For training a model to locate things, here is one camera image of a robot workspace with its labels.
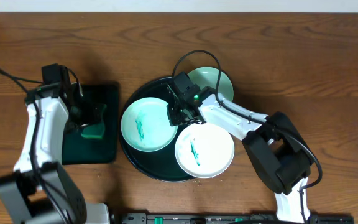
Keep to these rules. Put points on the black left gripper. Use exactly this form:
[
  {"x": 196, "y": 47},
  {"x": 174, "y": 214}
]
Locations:
[{"x": 84, "y": 116}]

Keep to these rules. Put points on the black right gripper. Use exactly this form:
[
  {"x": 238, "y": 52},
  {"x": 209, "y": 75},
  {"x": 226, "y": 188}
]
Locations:
[{"x": 173, "y": 119}]

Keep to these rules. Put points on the green scrubbing sponge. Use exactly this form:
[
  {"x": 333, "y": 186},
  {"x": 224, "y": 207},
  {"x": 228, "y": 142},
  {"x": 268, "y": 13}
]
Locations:
[{"x": 96, "y": 130}]

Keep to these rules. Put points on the mint green plate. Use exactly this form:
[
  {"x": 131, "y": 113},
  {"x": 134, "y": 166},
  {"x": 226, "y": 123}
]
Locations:
[
  {"x": 145, "y": 125},
  {"x": 208, "y": 76}
]

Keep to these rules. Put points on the white plate with stain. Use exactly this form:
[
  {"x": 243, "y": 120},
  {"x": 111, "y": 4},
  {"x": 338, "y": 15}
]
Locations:
[{"x": 204, "y": 150}]

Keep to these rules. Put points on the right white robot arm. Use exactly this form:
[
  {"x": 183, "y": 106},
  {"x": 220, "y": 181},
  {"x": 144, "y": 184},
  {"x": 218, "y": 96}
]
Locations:
[{"x": 279, "y": 155}]

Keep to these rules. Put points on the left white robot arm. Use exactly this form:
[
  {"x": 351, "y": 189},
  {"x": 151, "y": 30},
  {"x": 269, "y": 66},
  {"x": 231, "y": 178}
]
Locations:
[{"x": 39, "y": 190}]

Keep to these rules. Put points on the black rectangular water tray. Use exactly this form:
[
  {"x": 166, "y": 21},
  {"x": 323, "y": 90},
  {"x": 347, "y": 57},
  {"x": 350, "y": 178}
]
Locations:
[{"x": 77, "y": 150}]

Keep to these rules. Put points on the round black serving tray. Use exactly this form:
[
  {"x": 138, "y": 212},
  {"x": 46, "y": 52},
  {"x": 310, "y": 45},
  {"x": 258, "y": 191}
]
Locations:
[{"x": 162, "y": 164}]

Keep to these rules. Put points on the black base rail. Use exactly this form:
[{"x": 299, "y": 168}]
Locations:
[{"x": 143, "y": 218}]

